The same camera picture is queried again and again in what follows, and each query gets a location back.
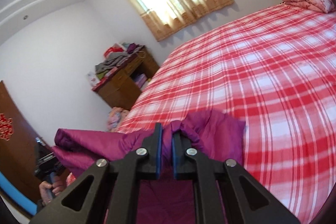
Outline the bed with red plaid sheet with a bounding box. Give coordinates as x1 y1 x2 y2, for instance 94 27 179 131
115 2 336 224

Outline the person's left hand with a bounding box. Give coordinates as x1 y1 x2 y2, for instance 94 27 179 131
39 174 66 207

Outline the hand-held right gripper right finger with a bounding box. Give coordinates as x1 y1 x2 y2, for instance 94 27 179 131
171 129 301 224

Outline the red paper door decoration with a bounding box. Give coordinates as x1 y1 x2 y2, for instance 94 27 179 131
0 113 14 141

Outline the brown wooden desk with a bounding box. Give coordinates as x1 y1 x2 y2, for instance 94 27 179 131
92 45 160 111

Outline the red box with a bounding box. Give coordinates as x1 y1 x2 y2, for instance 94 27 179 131
104 46 124 58

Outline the pink box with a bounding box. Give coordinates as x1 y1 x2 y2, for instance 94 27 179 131
133 74 147 88

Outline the brown wooden door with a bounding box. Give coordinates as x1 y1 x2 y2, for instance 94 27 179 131
0 79 70 211

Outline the purple cloth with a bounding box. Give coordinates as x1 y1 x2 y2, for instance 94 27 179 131
126 43 142 54

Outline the grey clothes pile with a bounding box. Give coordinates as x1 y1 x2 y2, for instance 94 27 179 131
95 52 130 72

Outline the pastel clothes pile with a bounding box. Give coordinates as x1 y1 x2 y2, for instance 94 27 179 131
106 107 130 132

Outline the magenta puffer jacket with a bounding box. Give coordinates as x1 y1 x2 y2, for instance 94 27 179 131
54 110 246 224

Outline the white box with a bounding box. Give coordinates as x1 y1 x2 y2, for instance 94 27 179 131
87 72 100 88

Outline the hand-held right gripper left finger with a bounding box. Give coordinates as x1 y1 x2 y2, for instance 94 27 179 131
31 122 164 224

